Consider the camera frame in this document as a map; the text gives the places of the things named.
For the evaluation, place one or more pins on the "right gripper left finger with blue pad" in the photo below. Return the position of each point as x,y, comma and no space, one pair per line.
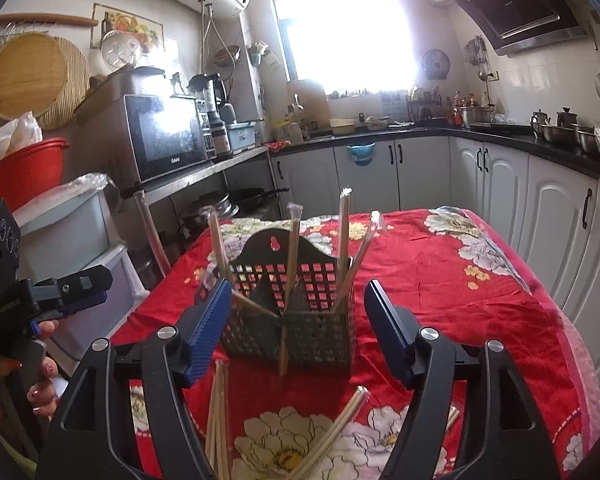
92,433

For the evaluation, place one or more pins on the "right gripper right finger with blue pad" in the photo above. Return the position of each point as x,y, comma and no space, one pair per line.
503,435

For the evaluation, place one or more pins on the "chopsticks pair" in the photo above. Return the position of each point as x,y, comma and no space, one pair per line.
295,212
454,414

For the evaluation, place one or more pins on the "dark plastic utensil basket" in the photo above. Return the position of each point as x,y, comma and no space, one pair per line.
316,334

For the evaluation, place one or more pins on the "red floral tablecloth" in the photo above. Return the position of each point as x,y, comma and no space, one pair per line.
453,272

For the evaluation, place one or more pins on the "white plastic storage drawers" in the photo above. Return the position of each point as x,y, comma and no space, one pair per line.
68,229

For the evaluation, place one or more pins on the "red plastic basin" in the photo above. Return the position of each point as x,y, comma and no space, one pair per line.
31,171

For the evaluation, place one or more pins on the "blue bag on cabinet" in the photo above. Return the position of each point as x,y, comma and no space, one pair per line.
361,154

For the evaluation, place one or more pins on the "microwave oven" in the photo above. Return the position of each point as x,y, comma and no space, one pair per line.
137,139

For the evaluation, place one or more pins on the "round wooden cutting board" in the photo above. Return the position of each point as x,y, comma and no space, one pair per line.
44,75

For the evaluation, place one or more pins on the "black range hood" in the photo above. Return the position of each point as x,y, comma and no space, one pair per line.
513,26

